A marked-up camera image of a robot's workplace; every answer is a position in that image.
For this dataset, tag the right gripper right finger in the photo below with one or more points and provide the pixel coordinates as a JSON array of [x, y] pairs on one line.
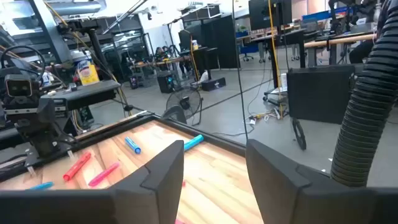
[[280, 193]]

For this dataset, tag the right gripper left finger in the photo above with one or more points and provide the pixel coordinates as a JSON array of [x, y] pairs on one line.
[[149, 199]]

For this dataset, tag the pink marker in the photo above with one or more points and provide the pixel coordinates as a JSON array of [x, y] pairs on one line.
[[178, 222], [104, 174]]

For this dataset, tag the light blue marker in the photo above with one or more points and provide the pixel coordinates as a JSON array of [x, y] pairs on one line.
[[42, 186], [193, 142]]

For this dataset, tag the red marker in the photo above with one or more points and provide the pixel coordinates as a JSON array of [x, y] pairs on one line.
[[76, 166]]

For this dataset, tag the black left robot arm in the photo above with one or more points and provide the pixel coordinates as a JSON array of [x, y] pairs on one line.
[[40, 140]]

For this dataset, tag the grey desk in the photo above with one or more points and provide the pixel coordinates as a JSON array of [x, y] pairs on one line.
[[84, 93]]

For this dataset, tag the yellow disinfectant wipes canister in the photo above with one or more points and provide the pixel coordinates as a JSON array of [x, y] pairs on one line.
[[88, 73]]

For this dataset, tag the black floor fan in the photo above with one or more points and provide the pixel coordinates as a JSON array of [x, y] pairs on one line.
[[183, 102]]

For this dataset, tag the black cabinet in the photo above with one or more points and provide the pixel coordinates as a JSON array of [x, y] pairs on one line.
[[320, 93]]

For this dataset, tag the black computer tower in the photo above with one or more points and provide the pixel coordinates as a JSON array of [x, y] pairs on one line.
[[166, 82]]

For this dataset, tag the black floor box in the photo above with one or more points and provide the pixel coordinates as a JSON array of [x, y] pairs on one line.
[[214, 84]]

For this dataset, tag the wood top table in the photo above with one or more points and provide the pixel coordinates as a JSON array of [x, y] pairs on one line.
[[339, 40]]

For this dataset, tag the black monitor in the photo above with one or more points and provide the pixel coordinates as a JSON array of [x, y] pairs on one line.
[[258, 14]]

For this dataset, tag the black aluminium rig frame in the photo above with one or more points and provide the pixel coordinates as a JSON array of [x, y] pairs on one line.
[[217, 144]]

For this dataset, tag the black partition wall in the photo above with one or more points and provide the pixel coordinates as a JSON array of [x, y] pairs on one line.
[[217, 40]]

